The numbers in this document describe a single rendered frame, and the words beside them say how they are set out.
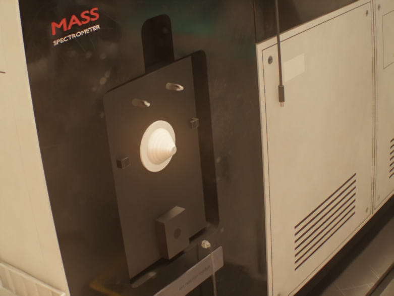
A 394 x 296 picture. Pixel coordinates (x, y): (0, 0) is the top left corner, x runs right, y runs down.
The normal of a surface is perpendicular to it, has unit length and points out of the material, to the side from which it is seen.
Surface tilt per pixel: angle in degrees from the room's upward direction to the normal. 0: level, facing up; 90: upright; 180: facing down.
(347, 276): 0
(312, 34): 90
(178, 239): 90
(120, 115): 90
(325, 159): 90
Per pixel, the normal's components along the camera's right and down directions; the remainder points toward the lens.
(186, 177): 0.79, 0.18
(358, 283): -0.08, -0.91
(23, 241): -0.61, 0.37
